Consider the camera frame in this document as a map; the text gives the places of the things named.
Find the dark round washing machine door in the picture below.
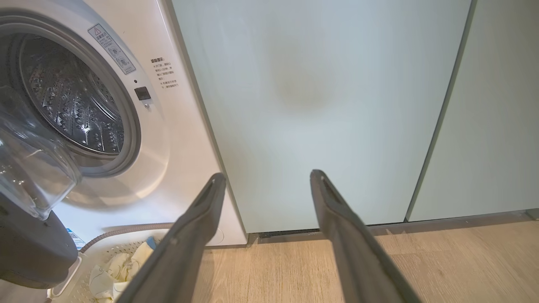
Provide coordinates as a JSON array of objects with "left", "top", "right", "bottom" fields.
[{"left": 0, "top": 84, "right": 83, "bottom": 290}]

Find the cream yellow printed garment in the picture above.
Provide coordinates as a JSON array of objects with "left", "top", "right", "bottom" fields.
[{"left": 88, "top": 241, "right": 156, "bottom": 303}]

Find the grey warning sticker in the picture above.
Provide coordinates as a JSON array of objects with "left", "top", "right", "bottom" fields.
[{"left": 87, "top": 24, "right": 137, "bottom": 75}]

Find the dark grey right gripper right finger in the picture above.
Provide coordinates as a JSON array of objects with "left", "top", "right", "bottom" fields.
[{"left": 310, "top": 169, "right": 422, "bottom": 303}]

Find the white front-load washing machine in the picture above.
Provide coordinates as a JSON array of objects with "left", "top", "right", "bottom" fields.
[{"left": 0, "top": 0, "right": 249, "bottom": 249}]

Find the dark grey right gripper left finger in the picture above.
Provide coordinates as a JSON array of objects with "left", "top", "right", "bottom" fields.
[{"left": 116, "top": 172, "right": 227, "bottom": 303}]

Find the blue energy label sticker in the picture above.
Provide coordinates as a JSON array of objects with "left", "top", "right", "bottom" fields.
[{"left": 65, "top": 228, "right": 86, "bottom": 250}]

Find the grey rubber door seal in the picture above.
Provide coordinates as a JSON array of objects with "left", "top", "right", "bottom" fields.
[{"left": 0, "top": 15, "right": 142, "bottom": 178}]

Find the white perforated laundry basket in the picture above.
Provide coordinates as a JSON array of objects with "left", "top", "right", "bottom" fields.
[{"left": 46, "top": 222, "right": 203, "bottom": 303}]

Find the pale green cabinet door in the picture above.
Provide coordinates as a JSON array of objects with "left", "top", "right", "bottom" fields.
[
  {"left": 408, "top": 0, "right": 539, "bottom": 223},
  {"left": 171, "top": 0, "right": 473, "bottom": 234}
]

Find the steel washing machine drum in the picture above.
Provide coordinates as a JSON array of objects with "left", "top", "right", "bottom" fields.
[{"left": 18, "top": 35, "right": 127, "bottom": 157}]

